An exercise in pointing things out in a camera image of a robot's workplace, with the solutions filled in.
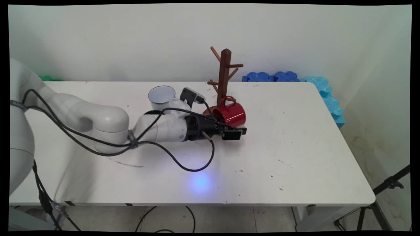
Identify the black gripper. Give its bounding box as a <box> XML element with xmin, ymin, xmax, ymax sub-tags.
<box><xmin>185</xmin><ymin>114</ymin><xmax>247</xmax><ymax>142</ymax></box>

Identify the red enamel mug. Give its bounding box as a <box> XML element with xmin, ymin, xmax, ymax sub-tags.
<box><xmin>212</xmin><ymin>95</ymin><xmax>246</xmax><ymax>128</ymax></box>

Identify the brown wooden mug tree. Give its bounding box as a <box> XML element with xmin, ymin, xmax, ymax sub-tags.
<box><xmin>202</xmin><ymin>47</ymin><xmax>244</xmax><ymax>117</ymax></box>

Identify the dark blue foam mat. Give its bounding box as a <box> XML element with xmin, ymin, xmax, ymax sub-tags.
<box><xmin>242</xmin><ymin>71</ymin><xmax>301</xmax><ymax>82</ymax></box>

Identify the white enamel mug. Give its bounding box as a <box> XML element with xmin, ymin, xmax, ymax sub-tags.
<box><xmin>148</xmin><ymin>86</ymin><xmax>179</xmax><ymax>112</ymax></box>

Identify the light blue foam mat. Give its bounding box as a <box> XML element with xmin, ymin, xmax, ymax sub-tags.
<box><xmin>300</xmin><ymin>76</ymin><xmax>346</xmax><ymax>129</ymax></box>

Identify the black tripod stand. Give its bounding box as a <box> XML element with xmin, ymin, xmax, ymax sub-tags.
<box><xmin>334</xmin><ymin>164</ymin><xmax>411</xmax><ymax>231</ymax></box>

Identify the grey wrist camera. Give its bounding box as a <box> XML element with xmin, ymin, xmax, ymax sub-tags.
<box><xmin>179</xmin><ymin>87</ymin><xmax>206</xmax><ymax>109</ymax></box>

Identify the black floor cable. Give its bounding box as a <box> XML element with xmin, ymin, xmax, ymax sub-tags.
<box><xmin>135</xmin><ymin>206</ymin><xmax>196</xmax><ymax>233</ymax></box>

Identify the white table leg frame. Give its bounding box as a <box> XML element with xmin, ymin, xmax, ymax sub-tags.
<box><xmin>292</xmin><ymin>205</ymin><xmax>361</xmax><ymax>232</ymax></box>

